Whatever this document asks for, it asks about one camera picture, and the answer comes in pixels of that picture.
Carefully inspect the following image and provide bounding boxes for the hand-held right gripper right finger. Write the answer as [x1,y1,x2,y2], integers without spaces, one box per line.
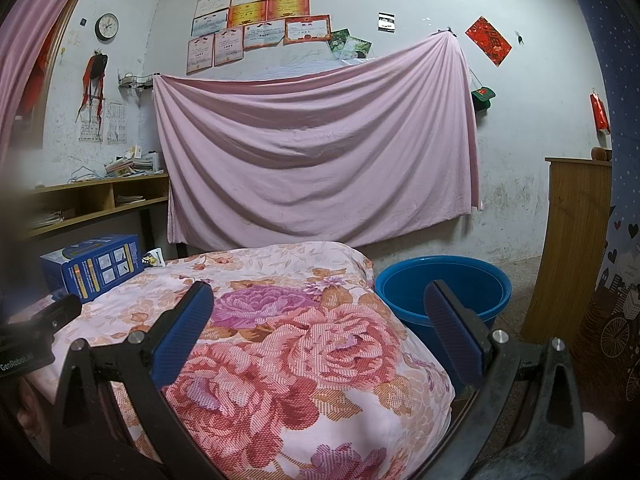
[424,280,586,480]

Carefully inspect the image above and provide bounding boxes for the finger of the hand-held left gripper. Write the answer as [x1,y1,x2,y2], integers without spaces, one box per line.
[0,294,82,346]

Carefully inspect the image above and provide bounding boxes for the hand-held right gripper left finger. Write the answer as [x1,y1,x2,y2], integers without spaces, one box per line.
[49,281,226,480]

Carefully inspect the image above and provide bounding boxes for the blue plastic bucket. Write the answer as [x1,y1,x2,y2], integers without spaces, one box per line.
[374,256,513,343]

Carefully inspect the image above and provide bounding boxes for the blue cardboard box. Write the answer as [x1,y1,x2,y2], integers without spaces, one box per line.
[40,233,146,303]

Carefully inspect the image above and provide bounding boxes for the papers in wide shelf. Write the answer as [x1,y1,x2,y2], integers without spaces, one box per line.
[30,210,66,228]

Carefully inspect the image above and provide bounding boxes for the floral pink blanket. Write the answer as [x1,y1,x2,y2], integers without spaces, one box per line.
[10,241,457,480]

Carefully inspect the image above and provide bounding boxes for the wooden desk with shelf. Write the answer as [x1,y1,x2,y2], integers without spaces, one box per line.
[20,172,171,261]

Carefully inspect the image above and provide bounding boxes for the wooden cabinet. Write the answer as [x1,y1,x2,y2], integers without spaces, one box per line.
[520,156,613,343]

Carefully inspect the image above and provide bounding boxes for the stack of books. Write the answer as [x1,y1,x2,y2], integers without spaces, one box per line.
[104,146,163,178]

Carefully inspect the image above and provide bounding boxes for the blue printed curtain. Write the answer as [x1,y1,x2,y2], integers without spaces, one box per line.
[555,0,640,411]

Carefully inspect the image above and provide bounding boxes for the red hanging scarf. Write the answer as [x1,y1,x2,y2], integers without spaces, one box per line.
[75,50,108,123]

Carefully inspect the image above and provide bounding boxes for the red hanging packet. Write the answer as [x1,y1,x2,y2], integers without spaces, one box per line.
[590,89,612,135]

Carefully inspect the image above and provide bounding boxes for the pink curtain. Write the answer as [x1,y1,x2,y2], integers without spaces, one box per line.
[0,0,101,136]

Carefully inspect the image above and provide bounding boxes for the red paper square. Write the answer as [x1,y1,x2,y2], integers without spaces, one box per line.
[465,16,512,67]

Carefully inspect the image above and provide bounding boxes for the green photo print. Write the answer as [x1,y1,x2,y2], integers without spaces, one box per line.
[342,36,373,63]
[327,29,350,56]

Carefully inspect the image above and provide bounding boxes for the wire clothes hanger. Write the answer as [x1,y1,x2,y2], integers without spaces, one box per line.
[70,165,108,183]

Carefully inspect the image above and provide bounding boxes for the small wall calendar sheet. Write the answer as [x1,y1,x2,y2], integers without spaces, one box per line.
[78,110,104,143]

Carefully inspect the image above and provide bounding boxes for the tall wall calendar sheet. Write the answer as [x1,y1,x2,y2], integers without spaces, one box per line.
[105,101,126,145]

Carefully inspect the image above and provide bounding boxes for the pink wall sheet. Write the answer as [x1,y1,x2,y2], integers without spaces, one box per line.
[152,32,483,250]

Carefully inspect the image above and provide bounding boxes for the wire wall rack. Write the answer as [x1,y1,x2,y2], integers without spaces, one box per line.
[118,72,155,91]

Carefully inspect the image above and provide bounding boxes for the round wall clock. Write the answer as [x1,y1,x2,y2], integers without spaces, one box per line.
[95,12,120,42]

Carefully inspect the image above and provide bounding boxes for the group of wall certificates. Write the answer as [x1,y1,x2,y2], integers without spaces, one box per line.
[186,0,361,76]

